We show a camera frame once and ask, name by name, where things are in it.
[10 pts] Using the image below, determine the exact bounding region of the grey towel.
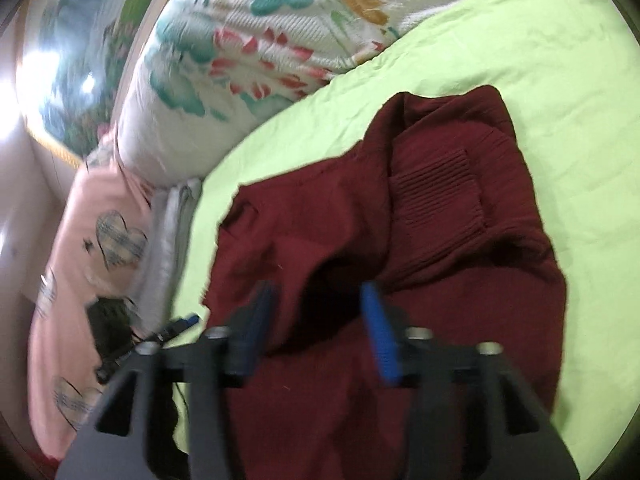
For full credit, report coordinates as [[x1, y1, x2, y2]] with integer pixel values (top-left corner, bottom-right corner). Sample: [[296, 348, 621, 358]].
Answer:
[[135, 177, 203, 341]]

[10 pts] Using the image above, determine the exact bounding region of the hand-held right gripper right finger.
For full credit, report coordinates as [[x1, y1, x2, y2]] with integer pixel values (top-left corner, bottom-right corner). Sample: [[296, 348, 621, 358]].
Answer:
[[361, 281, 581, 480]]

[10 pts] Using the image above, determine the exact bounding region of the maroon knit sweater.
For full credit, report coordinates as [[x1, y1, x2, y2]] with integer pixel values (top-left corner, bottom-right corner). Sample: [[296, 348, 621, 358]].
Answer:
[[202, 85, 568, 480]]

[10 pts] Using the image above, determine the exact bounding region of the gold framed landscape painting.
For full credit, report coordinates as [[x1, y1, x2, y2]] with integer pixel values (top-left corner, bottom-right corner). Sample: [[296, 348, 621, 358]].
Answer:
[[15, 0, 201, 166]]

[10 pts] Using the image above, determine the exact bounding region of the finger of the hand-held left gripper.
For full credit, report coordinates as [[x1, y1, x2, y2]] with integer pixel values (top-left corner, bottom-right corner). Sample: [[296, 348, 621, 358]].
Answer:
[[145, 313, 202, 348]]

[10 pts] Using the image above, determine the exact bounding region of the light green bed sheet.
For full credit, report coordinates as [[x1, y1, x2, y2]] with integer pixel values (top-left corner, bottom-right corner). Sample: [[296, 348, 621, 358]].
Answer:
[[170, 0, 640, 476]]

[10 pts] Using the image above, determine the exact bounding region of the pink quilt with plaid hearts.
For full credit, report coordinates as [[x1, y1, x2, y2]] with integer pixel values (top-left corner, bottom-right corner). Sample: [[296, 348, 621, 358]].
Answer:
[[27, 160, 156, 466]]

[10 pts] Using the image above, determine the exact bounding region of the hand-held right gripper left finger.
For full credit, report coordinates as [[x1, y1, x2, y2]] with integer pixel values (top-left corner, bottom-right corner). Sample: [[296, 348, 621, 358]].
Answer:
[[57, 280, 279, 480]]

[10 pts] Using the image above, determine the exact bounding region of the white floral blanket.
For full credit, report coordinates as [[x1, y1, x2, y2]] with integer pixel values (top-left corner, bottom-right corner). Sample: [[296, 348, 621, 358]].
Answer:
[[107, 0, 591, 191]]

